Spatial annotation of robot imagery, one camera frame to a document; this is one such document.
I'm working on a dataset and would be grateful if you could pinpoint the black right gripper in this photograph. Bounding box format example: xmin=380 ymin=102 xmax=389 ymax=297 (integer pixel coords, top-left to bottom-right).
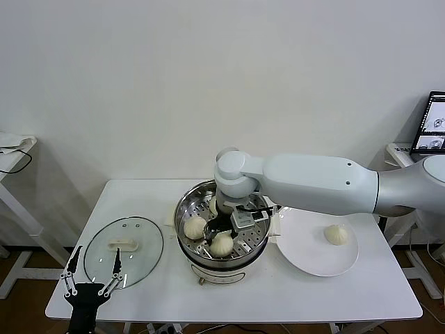
xmin=202 ymin=200 xmax=244 ymax=251

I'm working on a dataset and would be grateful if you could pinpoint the grey laptop computer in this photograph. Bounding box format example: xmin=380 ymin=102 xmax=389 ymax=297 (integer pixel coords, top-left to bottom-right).
xmin=409 ymin=90 xmax=445 ymax=157

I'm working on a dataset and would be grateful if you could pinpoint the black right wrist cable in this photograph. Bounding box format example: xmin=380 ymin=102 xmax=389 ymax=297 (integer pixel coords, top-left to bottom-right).
xmin=243 ymin=204 xmax=281 ymax=221

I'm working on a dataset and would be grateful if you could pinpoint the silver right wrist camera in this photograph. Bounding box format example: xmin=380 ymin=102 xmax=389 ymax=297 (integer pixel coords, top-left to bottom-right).
xmin=230 ymin=212 xmax=255 ymax=231

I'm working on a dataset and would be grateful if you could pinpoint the thin black cable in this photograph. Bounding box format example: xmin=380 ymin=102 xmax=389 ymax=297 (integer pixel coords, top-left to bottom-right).
xmin=0 ymin=148 xmax=33 ymax=174

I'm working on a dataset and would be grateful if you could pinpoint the white round plate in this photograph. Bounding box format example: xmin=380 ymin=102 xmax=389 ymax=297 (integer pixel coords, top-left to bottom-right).
xmin=275 ymin=205 xmax=359 ymax=278

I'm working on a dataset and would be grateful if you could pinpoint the white side table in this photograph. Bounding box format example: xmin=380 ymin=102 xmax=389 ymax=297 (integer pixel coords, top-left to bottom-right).
xmin=0 ymin=134 xmax=72 ymax=300
xmin=382 ymin=142 xmax=445 ymax=300

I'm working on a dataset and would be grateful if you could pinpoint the white cloth bag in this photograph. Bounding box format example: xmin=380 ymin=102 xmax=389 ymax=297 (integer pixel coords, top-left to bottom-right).
xmin=0 ymin=131 xmax=38 ymax=157

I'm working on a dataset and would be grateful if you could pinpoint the stainless steel steamer basket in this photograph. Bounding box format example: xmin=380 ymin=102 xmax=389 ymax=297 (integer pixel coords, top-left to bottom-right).
xmin=164 ymin=180 xmax=281 ymax=264

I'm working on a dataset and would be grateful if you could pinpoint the black power adapter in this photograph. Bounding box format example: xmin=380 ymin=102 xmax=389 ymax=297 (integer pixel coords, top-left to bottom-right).
xmin=372 ymin=212 xmax=389 ymax=232

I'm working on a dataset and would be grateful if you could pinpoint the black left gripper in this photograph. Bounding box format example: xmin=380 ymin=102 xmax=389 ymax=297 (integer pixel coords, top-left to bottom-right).
xmin=58 ymin=245 xmax=122 ymax=334

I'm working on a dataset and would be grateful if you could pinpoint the glass lid with cream handle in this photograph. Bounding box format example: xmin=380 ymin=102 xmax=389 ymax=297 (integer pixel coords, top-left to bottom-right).
xmin=83 ymin=216 xmax=164 ymax=288

